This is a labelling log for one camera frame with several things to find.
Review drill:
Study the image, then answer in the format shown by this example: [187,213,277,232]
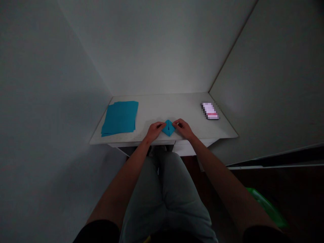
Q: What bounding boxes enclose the person's right hand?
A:
[172,118,195,140]

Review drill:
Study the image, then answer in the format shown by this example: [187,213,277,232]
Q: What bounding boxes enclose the person's left hand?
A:
[145,121,167,141]

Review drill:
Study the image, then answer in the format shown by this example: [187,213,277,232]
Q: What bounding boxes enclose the blue origami paper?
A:
[161,119,175,137]

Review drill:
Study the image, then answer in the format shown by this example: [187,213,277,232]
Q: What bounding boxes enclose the white desk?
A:
[89,91,239,172]

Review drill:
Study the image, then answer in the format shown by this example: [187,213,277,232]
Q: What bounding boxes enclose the black smartphone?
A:
[201,102,220,120]

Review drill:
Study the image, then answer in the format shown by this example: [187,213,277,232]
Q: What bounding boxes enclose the stack of blue paper sheets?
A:
[101,101,139,137]

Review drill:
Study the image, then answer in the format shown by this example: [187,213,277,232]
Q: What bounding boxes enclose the person's legs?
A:
[119,145,219,243]

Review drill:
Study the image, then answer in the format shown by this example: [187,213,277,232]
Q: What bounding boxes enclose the green plastic stool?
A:
[245,187,290,229]

